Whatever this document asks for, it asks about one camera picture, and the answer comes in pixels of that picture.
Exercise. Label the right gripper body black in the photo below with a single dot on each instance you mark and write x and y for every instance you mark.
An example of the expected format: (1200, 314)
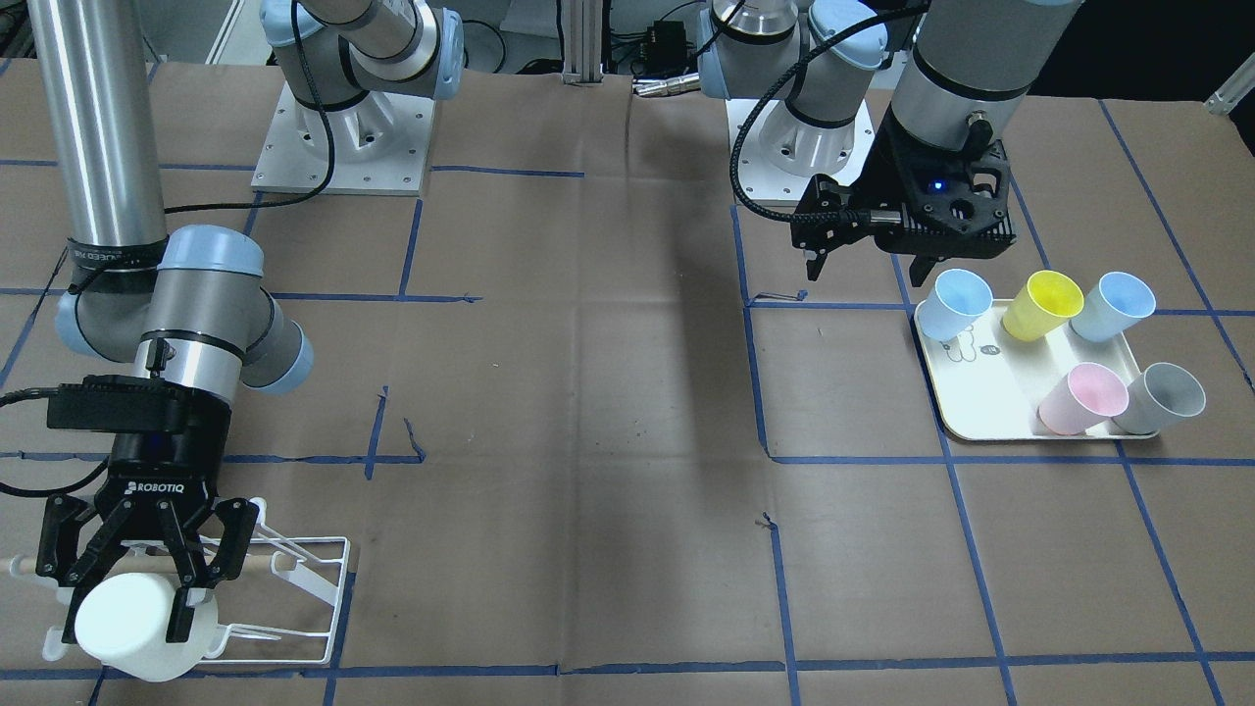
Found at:
(157, 461)

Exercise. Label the white wire cup rack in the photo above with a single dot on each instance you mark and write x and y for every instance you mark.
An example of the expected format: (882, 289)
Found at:
(283, 611)

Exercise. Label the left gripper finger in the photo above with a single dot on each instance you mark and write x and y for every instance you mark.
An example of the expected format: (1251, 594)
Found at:
(824, 221)
(920, 268)

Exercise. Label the light blue cup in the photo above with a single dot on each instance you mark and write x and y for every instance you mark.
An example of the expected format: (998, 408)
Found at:
(1119, 301)
(959, 297)

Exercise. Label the grey cup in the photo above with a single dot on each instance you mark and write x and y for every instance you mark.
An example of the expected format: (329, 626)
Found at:
(1161, 397)

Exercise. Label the pink cup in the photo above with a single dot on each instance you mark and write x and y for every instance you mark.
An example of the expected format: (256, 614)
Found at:
(1086, 396)

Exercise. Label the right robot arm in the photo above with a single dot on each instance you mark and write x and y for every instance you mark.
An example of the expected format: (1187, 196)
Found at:
(185, 308)

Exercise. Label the yellow cup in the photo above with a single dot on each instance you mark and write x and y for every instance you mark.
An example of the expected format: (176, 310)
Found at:
(1047, 300)

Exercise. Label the white ikea cup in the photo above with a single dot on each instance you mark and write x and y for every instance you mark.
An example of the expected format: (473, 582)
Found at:
(123, 621)

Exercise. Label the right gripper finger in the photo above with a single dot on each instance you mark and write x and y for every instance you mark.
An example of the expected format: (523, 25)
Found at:
(182, 538)
(58, 555)

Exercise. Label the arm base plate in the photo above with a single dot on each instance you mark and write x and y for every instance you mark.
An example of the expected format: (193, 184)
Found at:
(781, 154)
(380, 147)

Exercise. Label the light blue cup far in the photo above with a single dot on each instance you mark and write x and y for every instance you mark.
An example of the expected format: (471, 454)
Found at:
(1119, 301)

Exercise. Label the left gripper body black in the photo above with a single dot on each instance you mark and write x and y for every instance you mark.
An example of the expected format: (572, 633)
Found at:
(876, 179)

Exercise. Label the light blue cup near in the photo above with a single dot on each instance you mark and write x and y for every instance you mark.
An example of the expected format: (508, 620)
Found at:
(959, 297)

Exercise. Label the cream plastic tray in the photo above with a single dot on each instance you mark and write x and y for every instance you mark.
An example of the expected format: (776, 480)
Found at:
(988, 385)

